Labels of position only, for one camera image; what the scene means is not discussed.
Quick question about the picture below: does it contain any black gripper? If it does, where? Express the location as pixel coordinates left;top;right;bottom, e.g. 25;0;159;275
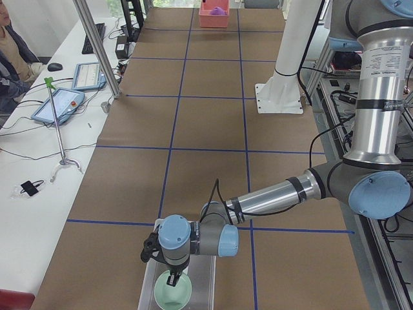
166;256;190;287

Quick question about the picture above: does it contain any light green ceramic bowl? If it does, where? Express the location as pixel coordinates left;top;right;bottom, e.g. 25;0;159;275
154;271;192;310

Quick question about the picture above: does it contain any purple microfiber cloth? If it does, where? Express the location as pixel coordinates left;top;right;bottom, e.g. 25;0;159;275
210;6;227;16

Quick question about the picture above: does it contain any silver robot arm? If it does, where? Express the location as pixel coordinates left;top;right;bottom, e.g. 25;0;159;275
154;1;412;287

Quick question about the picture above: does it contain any translucent white plastic bin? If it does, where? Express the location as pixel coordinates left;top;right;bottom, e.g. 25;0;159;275
137;255;216;309

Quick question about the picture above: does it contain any small black pouch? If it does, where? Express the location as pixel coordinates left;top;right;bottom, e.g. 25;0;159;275
20;180;45;196

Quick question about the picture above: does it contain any lower teach pendant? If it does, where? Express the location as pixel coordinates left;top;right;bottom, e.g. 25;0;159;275
31;88;85;125

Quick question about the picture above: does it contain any teach pendant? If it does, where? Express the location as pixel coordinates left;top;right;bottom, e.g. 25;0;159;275
72;62;106;91
31;88;85;125

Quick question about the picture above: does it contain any upper teach pendant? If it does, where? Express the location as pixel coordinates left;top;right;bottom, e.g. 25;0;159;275
72;62;106;91

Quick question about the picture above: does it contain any black computer mouse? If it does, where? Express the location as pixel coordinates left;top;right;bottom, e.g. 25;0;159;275
47;63;63;72

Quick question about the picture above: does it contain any black keyboard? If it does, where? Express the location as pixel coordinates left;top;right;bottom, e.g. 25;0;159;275
81;22;106;55

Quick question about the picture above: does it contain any pink plastic bin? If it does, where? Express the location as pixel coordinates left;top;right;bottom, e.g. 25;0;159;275
198;0;230;28

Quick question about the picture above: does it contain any seated person in background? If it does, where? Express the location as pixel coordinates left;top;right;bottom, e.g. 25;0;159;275
1;3;45;114

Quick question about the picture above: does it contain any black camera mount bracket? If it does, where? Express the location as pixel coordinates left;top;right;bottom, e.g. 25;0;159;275
141;232;162;263

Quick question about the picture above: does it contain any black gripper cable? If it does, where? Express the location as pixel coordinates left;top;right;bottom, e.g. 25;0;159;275
208;179;304;223

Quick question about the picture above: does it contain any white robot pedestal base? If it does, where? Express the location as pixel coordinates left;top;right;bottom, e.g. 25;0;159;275
255;0;324;114

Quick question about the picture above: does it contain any green handled reach grabber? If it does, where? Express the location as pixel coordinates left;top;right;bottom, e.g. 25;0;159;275
44;77;83;183

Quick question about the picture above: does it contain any aluminium frame post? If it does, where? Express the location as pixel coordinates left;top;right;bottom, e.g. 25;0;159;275
73;0;121;99

